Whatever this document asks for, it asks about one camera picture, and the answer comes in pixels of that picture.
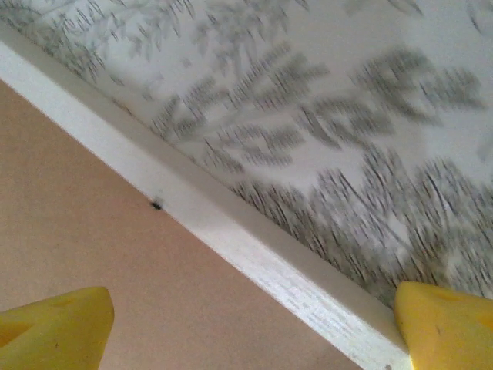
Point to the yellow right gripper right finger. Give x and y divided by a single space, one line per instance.
443 335

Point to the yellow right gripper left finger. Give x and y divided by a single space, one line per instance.
46 339

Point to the white picture frame with glass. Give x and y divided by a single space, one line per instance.
231 231

